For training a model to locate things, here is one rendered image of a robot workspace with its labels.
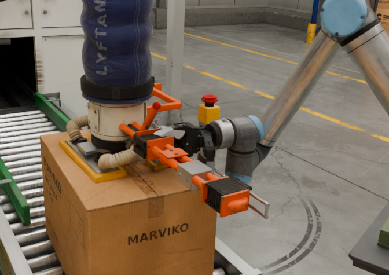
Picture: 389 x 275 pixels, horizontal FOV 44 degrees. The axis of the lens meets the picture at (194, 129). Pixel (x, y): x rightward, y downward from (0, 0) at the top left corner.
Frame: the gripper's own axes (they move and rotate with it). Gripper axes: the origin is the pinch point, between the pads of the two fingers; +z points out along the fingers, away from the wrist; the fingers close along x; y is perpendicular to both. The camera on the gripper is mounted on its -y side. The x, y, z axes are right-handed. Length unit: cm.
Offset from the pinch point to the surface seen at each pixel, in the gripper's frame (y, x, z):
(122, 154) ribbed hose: 8.7, -4.6, 6.8
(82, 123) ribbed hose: 43.1, -6.5, 6.6
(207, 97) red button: 47, -4, -47
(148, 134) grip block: 5.7, 1.8, 0.2
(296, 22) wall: 777, -97, -795
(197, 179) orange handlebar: -24.2, 1.5, 2.3
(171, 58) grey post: 271, -42, -158
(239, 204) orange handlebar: -38.2, 1.5, 0.2
